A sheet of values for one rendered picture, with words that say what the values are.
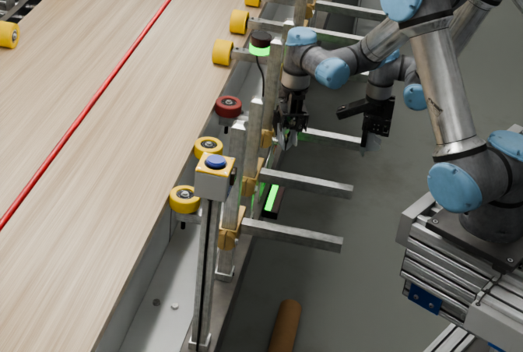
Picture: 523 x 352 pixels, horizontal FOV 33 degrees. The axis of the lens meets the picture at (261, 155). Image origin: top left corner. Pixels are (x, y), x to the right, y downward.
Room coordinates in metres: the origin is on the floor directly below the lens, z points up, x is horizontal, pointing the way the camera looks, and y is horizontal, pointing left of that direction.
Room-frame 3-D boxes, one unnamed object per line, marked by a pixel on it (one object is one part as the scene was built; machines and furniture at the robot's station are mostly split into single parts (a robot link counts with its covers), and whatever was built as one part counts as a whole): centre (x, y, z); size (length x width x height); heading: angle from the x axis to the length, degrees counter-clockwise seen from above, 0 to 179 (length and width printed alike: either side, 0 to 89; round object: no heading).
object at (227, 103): (2.34, 0.12, 0.85); 0.08 x 0.08 x 0.11
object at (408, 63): (2.26, -0.41, 1.12); 0.11 x 0.11 x 0.08; 84
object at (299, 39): (2.05, -0.07, 1.24); 0.09 x 0.08 x 0.11; 40
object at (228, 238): (1.81, 0.06, 0.84); 0.13 x 0.06 x 0.05; 173
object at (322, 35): (2.81, -0.11, 0.95); 0.50 x 0.04 x 0.04; 83
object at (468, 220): (1.69, -0.55, 1.09); 0.15 x 0.15 x 0.10
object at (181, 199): (1.84, 0.18, 0.85); 0.08 x 0.08 x 0.11
